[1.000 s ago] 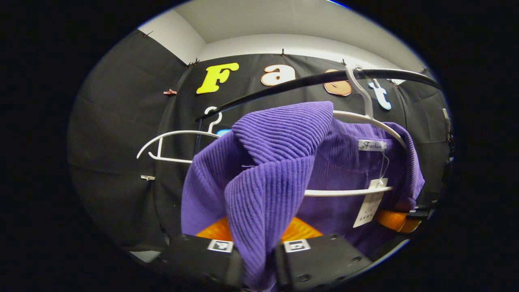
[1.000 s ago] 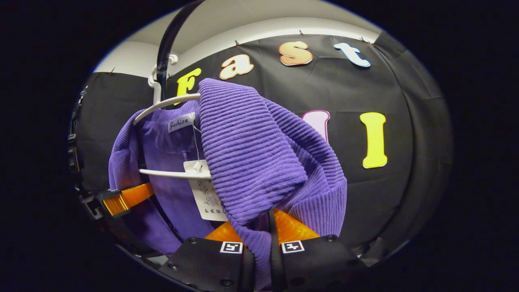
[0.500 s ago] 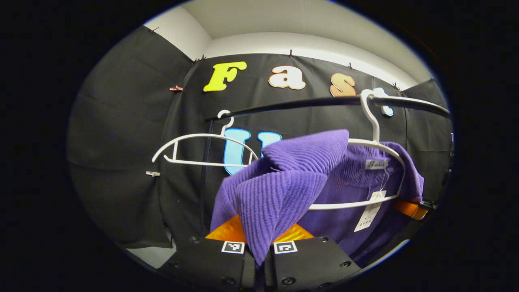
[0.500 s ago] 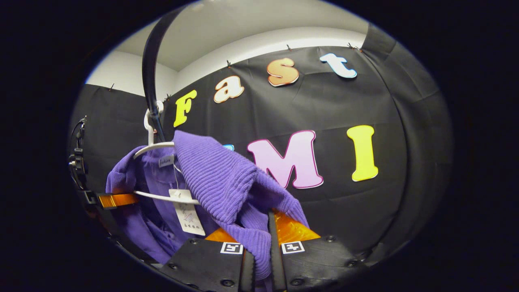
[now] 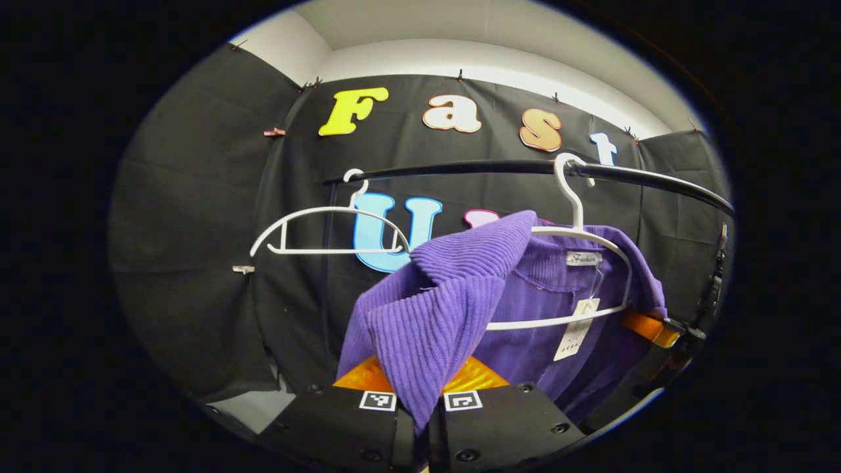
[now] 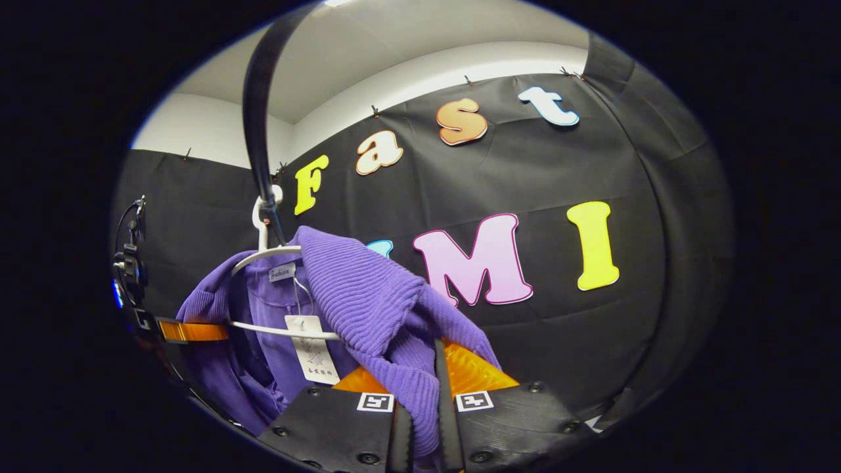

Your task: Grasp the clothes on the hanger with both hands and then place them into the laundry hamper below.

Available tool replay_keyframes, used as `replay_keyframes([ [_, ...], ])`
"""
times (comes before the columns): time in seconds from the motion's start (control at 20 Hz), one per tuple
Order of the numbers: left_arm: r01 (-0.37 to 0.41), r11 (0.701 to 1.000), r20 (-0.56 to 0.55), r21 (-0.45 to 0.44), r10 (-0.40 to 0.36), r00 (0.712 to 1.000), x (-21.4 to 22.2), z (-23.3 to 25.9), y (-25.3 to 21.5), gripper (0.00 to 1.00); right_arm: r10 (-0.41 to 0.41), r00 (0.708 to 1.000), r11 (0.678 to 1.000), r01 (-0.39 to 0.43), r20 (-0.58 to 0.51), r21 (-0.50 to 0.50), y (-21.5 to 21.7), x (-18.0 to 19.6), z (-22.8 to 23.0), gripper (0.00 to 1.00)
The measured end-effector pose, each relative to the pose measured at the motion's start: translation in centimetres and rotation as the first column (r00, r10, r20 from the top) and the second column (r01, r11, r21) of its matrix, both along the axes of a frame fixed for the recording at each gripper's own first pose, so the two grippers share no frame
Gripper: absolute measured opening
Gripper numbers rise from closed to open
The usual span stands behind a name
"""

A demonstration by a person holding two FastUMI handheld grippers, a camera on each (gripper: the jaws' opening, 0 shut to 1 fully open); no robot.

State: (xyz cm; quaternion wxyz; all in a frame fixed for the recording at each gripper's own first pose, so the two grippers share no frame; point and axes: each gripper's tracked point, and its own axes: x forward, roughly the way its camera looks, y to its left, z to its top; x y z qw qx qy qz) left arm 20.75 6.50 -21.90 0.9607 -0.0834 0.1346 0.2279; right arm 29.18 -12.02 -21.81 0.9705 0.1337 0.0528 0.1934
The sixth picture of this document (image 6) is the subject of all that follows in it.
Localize white clothes hanger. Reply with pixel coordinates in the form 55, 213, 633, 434
228, 185, 342, 342

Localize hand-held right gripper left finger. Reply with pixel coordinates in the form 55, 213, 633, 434
258, 365, 415, 473

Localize row of black backdrop clips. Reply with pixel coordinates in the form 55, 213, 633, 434
183, 66, 587, 178

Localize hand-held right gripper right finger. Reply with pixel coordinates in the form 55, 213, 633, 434
432, 337, 595, 473

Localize purple knit jacket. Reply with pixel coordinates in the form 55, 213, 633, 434
176, 225, 503, 461

